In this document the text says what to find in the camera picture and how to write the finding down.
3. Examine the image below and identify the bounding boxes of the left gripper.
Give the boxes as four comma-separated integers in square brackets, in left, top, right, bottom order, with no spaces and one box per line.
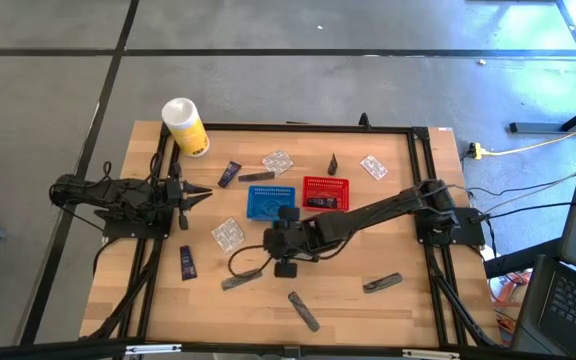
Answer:
[165,162,214,231]

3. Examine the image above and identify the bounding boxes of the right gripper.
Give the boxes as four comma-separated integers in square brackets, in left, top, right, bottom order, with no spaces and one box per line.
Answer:
[261,205,319,280]

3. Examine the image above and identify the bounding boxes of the blue plastic basket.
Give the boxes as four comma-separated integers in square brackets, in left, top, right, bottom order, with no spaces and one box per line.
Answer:
[245,185,297,222]

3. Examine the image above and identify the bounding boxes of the red plastic basket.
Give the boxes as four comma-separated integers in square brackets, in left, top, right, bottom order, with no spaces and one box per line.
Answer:
[301,175,351,213]

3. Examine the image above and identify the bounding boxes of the purple packet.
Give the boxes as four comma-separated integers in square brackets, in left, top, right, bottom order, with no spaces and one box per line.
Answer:
[178,244,199,282]

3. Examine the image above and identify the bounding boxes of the grey tool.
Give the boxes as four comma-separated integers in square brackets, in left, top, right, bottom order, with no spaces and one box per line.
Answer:
[362,271,404,295]

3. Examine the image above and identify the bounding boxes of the yellow white wipes canister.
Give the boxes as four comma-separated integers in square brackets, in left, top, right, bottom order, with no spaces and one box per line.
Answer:
[161,96,211,159]

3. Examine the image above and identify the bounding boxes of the clear blister pack top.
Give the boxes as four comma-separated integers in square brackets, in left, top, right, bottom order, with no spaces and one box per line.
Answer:
[261,148,295,177]

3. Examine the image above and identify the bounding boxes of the black gantry crossbar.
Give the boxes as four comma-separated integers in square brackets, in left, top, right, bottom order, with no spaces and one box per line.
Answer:
[0,338,576,360]

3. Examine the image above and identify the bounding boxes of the black side desk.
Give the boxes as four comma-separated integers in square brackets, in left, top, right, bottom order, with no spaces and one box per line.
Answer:
[484,237,564,280]

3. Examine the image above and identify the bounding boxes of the black standing desk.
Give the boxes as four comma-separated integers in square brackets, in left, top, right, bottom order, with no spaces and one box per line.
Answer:
[509,93,576,135]

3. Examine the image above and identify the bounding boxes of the open black laptop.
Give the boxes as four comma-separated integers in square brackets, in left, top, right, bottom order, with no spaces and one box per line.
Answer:
[510,253,576,360]

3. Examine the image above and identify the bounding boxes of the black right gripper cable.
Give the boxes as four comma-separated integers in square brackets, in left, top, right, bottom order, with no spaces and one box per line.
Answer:
[227,243,275,279]

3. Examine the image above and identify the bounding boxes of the silver gantry bracket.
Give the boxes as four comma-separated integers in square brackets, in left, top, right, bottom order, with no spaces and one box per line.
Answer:
[124,343,183,356]
[401,348,462,360]

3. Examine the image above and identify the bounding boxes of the yellow extension cord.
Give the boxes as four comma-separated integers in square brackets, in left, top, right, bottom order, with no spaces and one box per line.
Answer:
[469,118,576,161]

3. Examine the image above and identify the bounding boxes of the grey floor cable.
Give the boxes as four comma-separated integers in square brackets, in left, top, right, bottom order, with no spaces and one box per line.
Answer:
[482,152,576,215]

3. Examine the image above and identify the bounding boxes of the black floor cable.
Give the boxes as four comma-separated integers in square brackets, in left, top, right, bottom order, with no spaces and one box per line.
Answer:
[467,185,576,221]

